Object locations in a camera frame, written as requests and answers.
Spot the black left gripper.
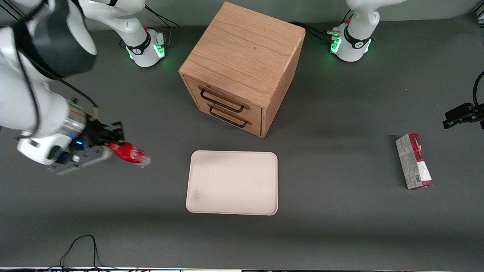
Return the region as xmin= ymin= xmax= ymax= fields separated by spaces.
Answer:
xmin=443 ymin=103 xmax=484 ymax=130

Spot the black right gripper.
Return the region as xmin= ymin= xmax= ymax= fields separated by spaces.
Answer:
xmin=72 ymin=118 xmax=126 ymax=151

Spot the red coke bottle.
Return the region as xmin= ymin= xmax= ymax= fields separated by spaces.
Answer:
xmin=108 ymin=142 xmax=151 ymax=168

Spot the beige plastic tray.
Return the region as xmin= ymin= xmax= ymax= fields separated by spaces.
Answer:
xmin=186 ymin=150 xmax=279 ymax=216

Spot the grey and red carton box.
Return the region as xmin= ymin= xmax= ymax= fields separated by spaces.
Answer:
xmin=395 ymin=133 xmax=434 ymax=190

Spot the wooden drawer cabinet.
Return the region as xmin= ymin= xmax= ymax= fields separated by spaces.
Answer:
xmin=178 ymin=2 xmax=306 ymax=139

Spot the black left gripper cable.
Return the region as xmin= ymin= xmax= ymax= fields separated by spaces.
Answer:
xmin=472 ymin=71 xmax=484 ymax=107

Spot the black drawer handle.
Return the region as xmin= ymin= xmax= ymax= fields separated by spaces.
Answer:
xmin=199 ymin=88 xmax=245 ymax=113
xmin=208 ymin=106 xmax=249 ymax=128

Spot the thin black looped cable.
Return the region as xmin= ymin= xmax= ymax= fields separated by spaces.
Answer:
xmin=45 ymin=235 xmax=125 ymax=271

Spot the black right arm base cable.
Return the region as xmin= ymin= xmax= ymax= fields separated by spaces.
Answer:
xmin=143 ymin=5 xmax=181 ymax=48

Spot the black arm base cable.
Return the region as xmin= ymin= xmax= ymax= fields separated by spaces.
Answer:
xmin=289 ymin=21 xmax=341 ymax=43
xmin=143 ymin=5 xmax=181 ymax=48

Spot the black left arm base cable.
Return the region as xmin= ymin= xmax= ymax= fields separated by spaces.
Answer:
xmin=289 ymin=21 xmax=341 ymax=43

